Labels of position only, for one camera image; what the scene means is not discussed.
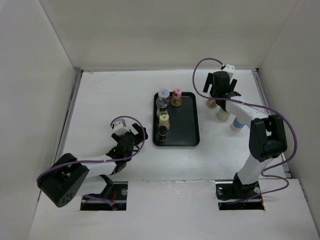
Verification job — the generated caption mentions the small dark pepper bottle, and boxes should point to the small dark pepper bottle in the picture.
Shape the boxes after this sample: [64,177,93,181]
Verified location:
[158,125,168,142]

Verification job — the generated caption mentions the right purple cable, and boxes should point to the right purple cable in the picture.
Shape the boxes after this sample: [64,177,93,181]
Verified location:
[192,57,298,205]

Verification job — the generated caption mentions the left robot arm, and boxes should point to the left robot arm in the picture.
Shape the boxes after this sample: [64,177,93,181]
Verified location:
[36,120,148,208]

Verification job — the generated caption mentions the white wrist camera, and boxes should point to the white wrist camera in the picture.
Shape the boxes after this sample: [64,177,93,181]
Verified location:
[111,118,129,136]
[220,64,235,79]

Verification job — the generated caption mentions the pink cap spice shaker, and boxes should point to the pink cap spice shaker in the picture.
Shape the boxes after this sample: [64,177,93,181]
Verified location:
[171,88,182,108]

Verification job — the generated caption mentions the blue label grey cap jar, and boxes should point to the blue label grey cap jar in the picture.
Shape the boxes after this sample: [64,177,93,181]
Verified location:
[230,117,246,132]

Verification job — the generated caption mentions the right aluminium table rail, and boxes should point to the right aluminium table rail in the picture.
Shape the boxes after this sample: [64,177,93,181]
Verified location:
[251,67,292,178]

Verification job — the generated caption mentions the black cap brown spice bottle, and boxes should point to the black cap brown spice bottle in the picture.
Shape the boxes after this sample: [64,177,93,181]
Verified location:
[206,99,217,109]

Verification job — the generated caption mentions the yellow cap spice shaker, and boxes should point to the yellow cap spice shaker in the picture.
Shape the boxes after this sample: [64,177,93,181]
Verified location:
[158,112,170,130]

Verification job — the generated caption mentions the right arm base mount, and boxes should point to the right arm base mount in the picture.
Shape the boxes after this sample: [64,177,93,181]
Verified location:
[215,174,265,211]

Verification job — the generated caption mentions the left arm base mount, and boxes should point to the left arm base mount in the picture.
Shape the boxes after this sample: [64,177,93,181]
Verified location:
[80,175,129,212]

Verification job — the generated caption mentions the aluminium table rail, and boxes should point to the aluminium table rail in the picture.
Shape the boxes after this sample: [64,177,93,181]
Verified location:
[53,67,84,163]
[251,67,292,178]

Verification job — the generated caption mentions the left aluminium table rail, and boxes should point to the left aluminium table rail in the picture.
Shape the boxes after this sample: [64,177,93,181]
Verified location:
[53,67,84,163]

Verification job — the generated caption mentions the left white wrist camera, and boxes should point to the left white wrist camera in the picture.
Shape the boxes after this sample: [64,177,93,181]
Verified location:
[111,118,129,136]

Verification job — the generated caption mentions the black rectangular tray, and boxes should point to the black rectangular tray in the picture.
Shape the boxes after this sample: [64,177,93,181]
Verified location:
[152,91,200,147]

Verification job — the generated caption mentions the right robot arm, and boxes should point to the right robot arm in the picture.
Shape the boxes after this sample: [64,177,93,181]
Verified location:
[203,70,288,198]

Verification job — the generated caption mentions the clear cap salt grinder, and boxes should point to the clear cap salt grinder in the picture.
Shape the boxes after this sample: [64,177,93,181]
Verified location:
[155,97,169,117]

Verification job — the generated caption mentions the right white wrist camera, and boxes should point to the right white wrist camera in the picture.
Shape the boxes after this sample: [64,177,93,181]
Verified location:
[220,64,235,79]

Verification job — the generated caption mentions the black cap white spice bottle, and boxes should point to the black cap white spice bottle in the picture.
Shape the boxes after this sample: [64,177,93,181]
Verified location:
[217,108,231,122]

